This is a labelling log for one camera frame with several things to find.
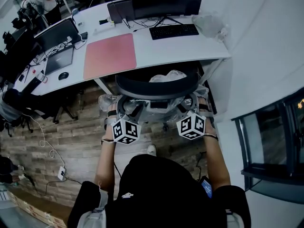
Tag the black plastic-wrapped office chair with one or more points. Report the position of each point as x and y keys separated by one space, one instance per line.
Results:
x=156 y=89

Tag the pink desk mat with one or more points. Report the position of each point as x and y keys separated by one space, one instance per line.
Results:
x=109 y=56

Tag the clear plastic bag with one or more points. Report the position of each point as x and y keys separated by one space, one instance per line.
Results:
x=209 y=25

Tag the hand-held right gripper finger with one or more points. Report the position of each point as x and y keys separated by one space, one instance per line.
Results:
x=196 y=104
x=184 y=109

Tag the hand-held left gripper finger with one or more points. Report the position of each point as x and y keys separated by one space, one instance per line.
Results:
x=142 y=113
x=118 y=108

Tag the small black device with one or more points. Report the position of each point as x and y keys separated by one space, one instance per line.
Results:
x=103 y=22

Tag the person's right hand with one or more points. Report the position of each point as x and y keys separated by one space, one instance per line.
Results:
x=210 y=127

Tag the grey flat laptop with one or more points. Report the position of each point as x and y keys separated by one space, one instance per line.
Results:
x=59 y=60

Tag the person's torso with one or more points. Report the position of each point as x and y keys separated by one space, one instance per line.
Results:
x=161 y=193

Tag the person's right forearm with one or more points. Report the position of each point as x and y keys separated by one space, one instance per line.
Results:
x=217 y=163

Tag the grey cloth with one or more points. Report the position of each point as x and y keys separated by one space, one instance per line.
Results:
x=9 y=111

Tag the black computer mouse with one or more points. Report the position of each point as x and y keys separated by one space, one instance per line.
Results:
x=63 y=76

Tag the white power strip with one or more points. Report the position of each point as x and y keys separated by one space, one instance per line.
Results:
x=61 y=173

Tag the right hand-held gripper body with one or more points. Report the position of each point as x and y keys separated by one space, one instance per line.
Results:
x=190 y=125

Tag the cardboard box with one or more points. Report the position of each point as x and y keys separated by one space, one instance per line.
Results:
x=35 y=210

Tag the clear bottle with red label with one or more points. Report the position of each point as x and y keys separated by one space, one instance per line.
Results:
x=42 y=78

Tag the white desk leg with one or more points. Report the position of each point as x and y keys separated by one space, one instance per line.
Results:
x=102 y=85

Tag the dark upright laptop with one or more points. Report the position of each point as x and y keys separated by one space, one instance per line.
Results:
x=121 y=12

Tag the clear water bottle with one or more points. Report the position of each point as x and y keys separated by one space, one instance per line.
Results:
x=75 y=11

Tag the black chair with draped jacket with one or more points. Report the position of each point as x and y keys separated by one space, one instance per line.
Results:
x=35 y=108

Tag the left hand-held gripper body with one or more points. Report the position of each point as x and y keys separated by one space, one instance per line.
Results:
x=129 y=130

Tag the black phone with blue screen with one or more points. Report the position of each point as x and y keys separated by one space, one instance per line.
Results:
x=206 y=187

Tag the dark-framed glass door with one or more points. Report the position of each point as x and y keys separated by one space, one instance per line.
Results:
x=266 y=139

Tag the person's left hand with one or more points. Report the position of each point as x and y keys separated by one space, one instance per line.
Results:
x=111 y=108

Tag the small black monitor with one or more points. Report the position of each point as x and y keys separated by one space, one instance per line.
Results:
x=57 y=34

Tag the person's left forearm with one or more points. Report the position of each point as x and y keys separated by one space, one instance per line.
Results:
x=104 y=167

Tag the black keyboard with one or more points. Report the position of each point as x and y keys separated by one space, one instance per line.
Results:
x=173 y=31

